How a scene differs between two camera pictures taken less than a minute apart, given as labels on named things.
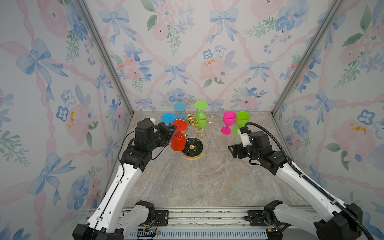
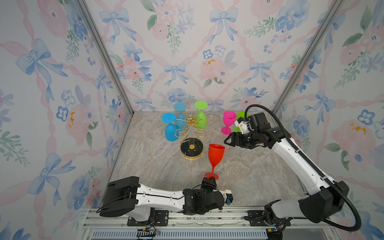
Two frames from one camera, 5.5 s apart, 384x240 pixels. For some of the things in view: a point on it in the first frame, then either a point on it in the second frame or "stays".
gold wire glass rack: [194, 146] stays
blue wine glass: [180, 106] stays
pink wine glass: [229, 118] stays
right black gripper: [234, 152] to [233, 141]
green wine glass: [242, 118] stays
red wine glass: [178, 140] to [216, 153]
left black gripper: [165, 130] to [206, 183]
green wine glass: [201, 118] stays
